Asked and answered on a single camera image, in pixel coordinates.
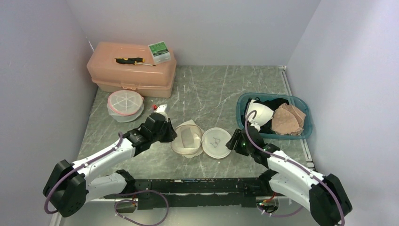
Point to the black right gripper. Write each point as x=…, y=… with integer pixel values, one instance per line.
x=236, y=136

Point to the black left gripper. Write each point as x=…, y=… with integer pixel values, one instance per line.
x=171, y=134

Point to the beige mesh laundry bag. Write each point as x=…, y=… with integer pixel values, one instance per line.
x=192, y=141

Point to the white bra with black trim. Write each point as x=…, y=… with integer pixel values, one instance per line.
x=257, y=112

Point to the pink rimmed mesh laundry bag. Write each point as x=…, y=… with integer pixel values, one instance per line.
x=125, y=105

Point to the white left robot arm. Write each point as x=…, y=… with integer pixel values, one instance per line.
x=71, y=185

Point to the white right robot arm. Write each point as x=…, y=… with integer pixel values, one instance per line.
x=323, y=196

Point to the black bra in basin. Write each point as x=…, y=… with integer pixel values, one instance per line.
x=273, y=105

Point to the beige bra in basin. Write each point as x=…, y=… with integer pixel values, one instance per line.
x=288, y=120

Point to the teal plastic basin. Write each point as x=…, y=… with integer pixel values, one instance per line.
x=299, y=103

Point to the pink plastic storage box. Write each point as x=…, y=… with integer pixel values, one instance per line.
x=148, y=81

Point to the black yellow screwdriver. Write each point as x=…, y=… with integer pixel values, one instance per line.
x=132, y=61

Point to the small green white box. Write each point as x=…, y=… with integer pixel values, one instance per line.
x=159, y=52

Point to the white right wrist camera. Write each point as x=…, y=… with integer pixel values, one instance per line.
x=255, y=125

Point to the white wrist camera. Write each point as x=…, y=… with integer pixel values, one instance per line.
x=255, y=125
x=161, y=109

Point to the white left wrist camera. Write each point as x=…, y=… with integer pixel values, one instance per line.
x=161, y=109

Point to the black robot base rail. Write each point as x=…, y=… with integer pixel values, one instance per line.
x=243, y=192

